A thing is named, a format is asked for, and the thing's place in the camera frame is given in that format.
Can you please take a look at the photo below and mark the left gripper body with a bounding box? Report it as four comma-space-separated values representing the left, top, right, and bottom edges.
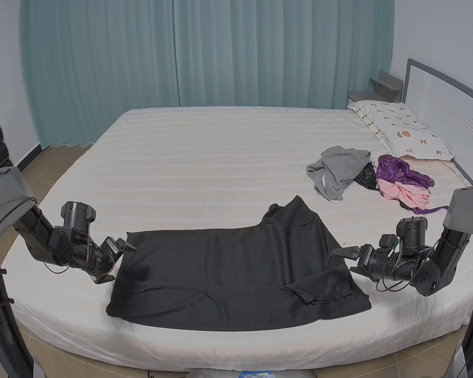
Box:
88, 236, 125, 277

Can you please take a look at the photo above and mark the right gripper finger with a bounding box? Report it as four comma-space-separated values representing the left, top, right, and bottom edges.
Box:
349, 265, 379, 280
330, 246, 361, 260

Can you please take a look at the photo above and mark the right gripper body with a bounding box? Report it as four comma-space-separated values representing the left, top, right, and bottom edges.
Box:
357, 243, 399, 282

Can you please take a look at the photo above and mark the black T-shirt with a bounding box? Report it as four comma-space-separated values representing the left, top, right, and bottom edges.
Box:
105, 195, 372, 330

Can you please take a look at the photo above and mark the bed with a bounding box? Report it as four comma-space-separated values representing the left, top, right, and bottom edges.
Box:
0, 57, 473, 371

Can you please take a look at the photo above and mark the pink garment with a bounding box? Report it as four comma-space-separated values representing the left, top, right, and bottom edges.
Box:
378, 180, 431, 211

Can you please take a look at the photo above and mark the black shiny garment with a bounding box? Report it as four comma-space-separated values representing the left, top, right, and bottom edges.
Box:
354, 162, 379, 191

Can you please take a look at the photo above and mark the grey garment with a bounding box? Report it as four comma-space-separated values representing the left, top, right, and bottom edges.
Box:
306, 145, 373, 203

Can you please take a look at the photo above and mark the purple garment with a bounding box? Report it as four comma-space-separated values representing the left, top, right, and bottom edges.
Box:
376, 154, 450, 216

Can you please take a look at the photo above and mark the white printed pillow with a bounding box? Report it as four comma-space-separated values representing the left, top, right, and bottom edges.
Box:
347, 100, 456, 161

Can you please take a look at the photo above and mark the grey bedside table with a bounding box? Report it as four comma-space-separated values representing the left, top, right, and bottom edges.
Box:
348, 70, 403, 103

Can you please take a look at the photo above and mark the blue-green curtain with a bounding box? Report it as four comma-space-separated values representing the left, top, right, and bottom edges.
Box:
173, 0, 395, 109
20, 0, 182, 149

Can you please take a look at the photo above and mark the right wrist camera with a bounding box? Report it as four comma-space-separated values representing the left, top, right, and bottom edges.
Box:
379, 234, 399, 253

